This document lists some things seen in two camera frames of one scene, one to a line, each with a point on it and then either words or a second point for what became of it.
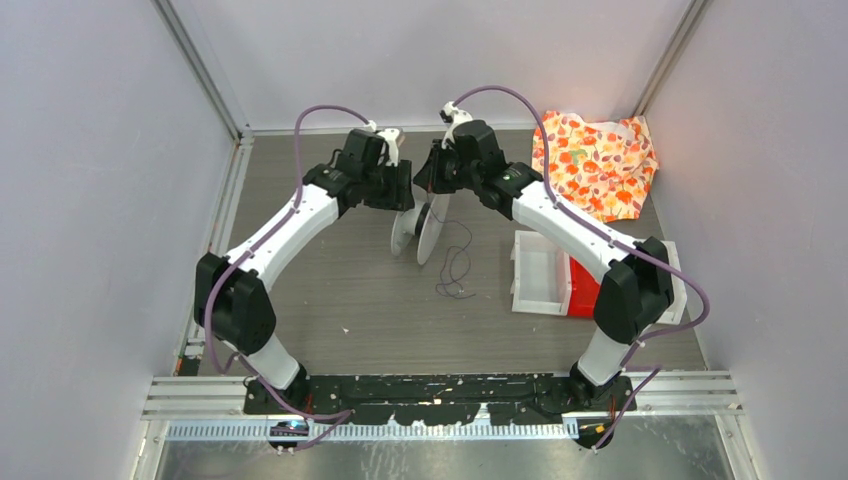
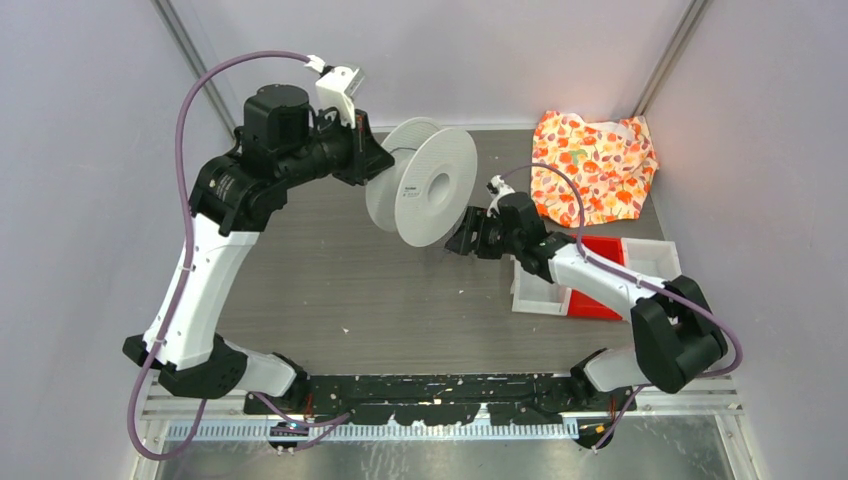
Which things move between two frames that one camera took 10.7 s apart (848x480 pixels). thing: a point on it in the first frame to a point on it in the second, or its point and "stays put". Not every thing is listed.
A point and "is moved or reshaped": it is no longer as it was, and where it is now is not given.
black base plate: (462, 400) stays put
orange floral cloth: (603, 167) stays put
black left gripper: (400, 197) to (366, 156)
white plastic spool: (423, 218) is moved or reshaped
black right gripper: (429, 178) to (475, 220)
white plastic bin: (541, 282) stays put
